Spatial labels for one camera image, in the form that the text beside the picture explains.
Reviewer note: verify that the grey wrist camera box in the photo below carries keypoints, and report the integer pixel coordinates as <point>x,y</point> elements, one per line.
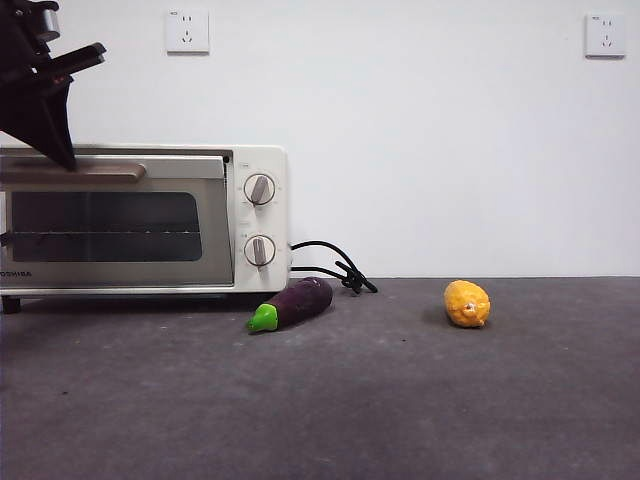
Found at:
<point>51,22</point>

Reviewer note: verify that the beige round oven knob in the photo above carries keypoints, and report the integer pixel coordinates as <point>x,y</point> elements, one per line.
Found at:
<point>259,189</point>
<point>259,250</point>

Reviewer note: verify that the white wall socket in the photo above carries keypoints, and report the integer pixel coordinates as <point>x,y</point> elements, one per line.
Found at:
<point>187,31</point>
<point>605,35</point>

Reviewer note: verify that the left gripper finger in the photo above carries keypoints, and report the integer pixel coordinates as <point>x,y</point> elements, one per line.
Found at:
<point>35,125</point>

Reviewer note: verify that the cream white toaster oven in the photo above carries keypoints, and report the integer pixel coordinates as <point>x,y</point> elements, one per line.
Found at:
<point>260,220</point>

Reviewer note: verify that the purple toy eggplant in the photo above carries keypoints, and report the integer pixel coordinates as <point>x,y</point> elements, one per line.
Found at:
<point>301,302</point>

